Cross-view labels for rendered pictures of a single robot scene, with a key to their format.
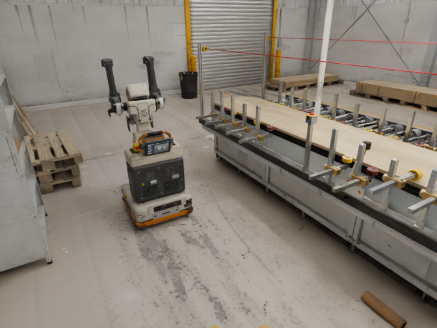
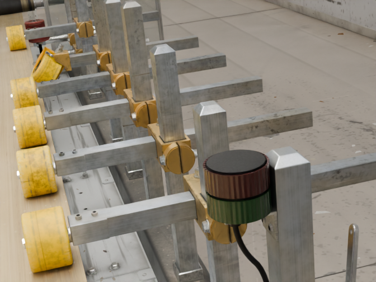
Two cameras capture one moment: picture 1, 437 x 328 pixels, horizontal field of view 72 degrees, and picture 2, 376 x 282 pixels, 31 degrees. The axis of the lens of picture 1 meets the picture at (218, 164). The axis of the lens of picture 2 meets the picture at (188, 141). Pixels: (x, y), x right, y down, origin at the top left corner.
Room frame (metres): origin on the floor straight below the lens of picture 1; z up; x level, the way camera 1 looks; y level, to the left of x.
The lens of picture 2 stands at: (2.61, -0.97, 1.36)
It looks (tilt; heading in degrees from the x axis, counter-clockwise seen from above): 21 degrees down; 197
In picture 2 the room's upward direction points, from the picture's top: 6 degrees counter-clockwise
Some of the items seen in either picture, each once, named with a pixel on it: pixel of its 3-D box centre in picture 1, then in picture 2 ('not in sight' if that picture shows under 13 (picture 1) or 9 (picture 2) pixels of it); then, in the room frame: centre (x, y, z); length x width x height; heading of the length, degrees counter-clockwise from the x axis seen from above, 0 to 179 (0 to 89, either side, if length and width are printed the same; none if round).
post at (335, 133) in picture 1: (331, 156); not in sight; (2.25, -0.92, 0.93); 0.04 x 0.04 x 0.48; 30
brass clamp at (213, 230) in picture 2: (393, 180); (214, 206); (1.80, -1.18, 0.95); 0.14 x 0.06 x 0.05; 30
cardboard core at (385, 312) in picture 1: (382, 309); not in sight; (1.53, -1.17, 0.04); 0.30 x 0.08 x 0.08; 30
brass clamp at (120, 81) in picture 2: not in sight; (121, 78); (1.15, -1.55, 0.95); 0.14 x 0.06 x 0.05; 30
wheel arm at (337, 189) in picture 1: (354, 183); not in sight; (1.96, -1.00, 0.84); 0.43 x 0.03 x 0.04; 120
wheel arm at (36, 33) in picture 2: not in sight; (88, 24); (0.47, -1.91, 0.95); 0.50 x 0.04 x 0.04; 120
